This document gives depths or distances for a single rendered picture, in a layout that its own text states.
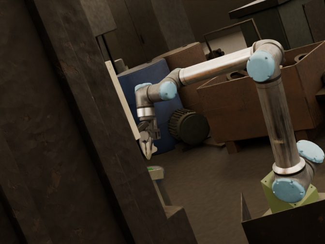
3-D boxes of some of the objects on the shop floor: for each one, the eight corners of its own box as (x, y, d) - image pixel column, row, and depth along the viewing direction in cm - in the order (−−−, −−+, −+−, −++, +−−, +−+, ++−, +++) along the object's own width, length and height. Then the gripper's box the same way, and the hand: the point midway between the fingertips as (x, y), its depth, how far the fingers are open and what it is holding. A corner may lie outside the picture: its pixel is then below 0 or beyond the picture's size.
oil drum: (169, 155, 496) (137, 70, 478) (131, 158, 539) (100, 81, 522) (205, 130, 534) (176, 52, 517) (167, 135, 578) (139, 63, 561)
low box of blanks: (348, 108, 428) (326, 35, 415) (320, 142, 374) (294, 60, 361) (254, 124, 488) (232, 61, 475) (218, 156, 434) (192, 85, 421)
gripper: (159, 116, 254) (164, 158, 254) (148, 118, 261) (152, 158, 260) (147, 116, 249) (151, 159, 248) (135, 118, 255) (140, 160, 254)
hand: (147, 157), depth 252 cm, fingers closed
